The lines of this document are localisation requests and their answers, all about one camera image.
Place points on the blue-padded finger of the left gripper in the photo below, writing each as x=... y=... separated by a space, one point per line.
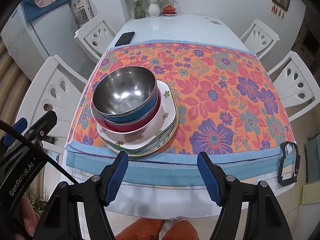
x=12 y=133

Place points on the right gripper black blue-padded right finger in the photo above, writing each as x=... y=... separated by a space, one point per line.
x=265 y=218

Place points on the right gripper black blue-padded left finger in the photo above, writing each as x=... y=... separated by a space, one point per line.
x=60 y=219

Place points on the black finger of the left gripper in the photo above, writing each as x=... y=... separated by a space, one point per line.
x=40 y=129

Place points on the blue steel bowl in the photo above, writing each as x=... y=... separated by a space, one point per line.
x=137 y=114

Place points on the red steel bowl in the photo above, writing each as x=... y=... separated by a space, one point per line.
x=124 y=127

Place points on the white green-flower plate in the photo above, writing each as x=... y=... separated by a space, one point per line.
x=167 y=101
x=138 y=139

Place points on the blue floral round plate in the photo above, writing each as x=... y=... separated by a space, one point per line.
x=152 y=147

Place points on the pink cartoon bowl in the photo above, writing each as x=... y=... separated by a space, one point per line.
x=95 y=114

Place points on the person left hand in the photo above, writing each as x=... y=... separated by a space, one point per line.
x=30 y=217

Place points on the white chair left near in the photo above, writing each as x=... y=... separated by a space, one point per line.
x=55 y=87

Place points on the white chair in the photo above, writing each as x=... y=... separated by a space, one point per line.
x=295 y=84
x=94 y=37
x=259 y=38
x=55 y=87

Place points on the black clamp on table edge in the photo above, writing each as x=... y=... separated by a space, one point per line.
x=289 y=156

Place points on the white refrigerator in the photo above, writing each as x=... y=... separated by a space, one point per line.
x=30 y=44

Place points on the orange trousers legs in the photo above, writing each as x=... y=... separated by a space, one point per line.
x=145 y=228

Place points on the white chair left far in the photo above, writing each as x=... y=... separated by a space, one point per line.
x=94 y=37

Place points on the orange floral tablecloth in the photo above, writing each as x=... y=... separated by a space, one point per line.
x=227 y=107

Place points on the black smartphone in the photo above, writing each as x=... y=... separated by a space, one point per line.
x=125 y=39

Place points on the white chair right near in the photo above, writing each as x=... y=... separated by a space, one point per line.
x=295 y=84

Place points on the white ribbed flower vase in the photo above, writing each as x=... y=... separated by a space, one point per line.
x=154 y=9

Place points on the red lidded pot on saucer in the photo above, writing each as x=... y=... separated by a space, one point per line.
x=169 y=10

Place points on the white chair right far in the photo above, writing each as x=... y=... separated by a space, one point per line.
x=259 y=38

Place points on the framed wall picture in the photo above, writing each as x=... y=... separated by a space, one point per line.
x=283 y=4

